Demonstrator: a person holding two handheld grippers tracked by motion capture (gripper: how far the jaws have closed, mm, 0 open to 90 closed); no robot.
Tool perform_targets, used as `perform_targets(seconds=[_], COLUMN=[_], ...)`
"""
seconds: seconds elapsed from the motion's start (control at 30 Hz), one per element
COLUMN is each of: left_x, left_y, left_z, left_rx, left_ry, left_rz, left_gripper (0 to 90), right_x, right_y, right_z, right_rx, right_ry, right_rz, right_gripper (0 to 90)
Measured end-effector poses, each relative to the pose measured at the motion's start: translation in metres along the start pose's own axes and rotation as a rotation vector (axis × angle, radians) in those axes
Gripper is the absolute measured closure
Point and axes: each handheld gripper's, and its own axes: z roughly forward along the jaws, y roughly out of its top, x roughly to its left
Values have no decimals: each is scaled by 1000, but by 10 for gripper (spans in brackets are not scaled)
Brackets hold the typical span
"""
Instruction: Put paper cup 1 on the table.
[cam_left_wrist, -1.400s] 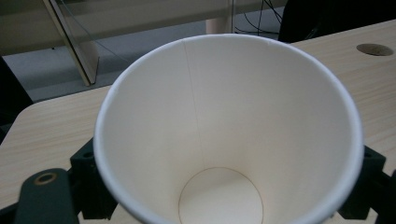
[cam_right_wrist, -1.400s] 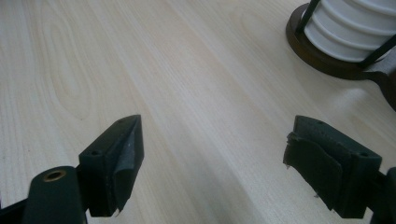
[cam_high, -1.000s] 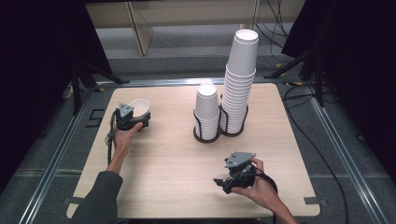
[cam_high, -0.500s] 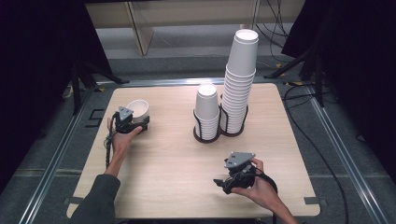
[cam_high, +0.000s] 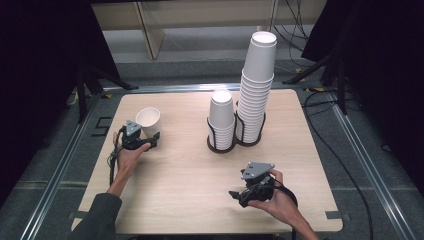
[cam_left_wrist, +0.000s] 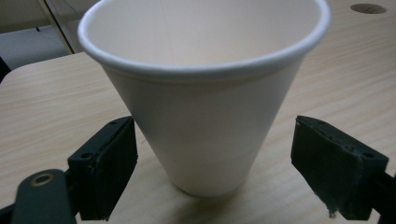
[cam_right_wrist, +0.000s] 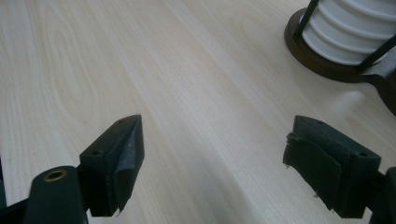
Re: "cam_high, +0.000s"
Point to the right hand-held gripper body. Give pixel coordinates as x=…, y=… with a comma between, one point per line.
x=256, y=169

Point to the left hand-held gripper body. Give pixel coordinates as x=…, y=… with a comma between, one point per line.
x=132, y=128

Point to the white paper cup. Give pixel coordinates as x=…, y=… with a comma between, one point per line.
x=148, y=118

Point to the black double cup holder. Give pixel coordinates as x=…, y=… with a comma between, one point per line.
x=238, y=133

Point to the short stack of paper cups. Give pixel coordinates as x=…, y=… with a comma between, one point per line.
x=221, y=115

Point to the tall stack of paper cups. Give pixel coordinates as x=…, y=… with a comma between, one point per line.
x=258, y=86

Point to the person's left hand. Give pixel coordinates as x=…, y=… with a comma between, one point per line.
x=128, y=160

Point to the person's right hand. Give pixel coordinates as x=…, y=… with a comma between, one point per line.
x=278, y=206

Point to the black floor tape mark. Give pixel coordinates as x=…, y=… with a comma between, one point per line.
x=101, y=126

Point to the yellow floor tape piece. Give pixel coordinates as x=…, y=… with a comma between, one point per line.
x=316, y=89
x=107, y=95

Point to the black metal stand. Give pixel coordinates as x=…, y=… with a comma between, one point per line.
x=81, y=96
x=340, y=90

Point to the black curtain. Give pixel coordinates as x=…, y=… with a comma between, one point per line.
x=386, y=66
x=36, y=83

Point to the beige wooden desk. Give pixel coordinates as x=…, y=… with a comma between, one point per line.
x=200, y=13

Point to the metal floor rail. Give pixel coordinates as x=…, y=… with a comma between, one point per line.
x=370, y=170
x=173, y=88
x=56, y=173

